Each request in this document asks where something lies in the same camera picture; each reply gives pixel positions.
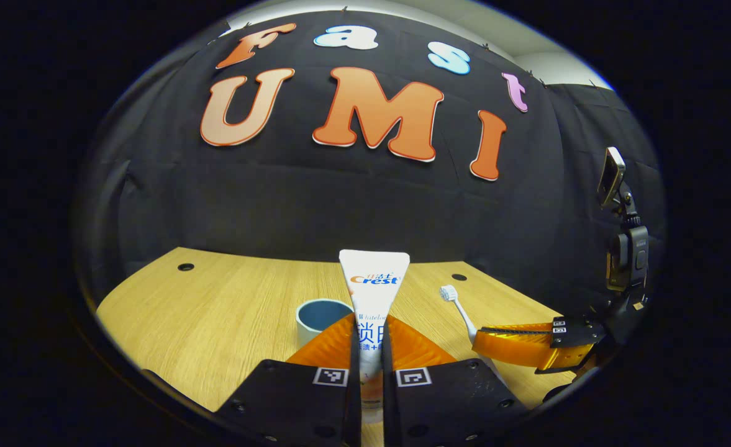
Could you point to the white toothbrush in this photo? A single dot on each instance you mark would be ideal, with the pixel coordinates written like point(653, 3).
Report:
point(458, 307)

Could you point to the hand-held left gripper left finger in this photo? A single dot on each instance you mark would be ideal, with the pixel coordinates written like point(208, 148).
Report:
point(355, 410)

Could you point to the white cup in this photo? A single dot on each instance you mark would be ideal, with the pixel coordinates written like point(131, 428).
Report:
point(322, 313)

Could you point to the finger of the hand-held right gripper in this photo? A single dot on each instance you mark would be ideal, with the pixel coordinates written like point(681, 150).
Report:
point(579, 330)
point(514, 349)

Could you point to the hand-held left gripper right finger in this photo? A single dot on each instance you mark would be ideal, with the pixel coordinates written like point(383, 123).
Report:
point(388, 410)

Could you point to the black backdrop cloth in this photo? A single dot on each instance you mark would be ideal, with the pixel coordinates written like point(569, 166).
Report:
point(340, 198)

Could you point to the white toothpaste tube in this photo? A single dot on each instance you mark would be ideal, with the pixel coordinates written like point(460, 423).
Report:
point(374, 292)

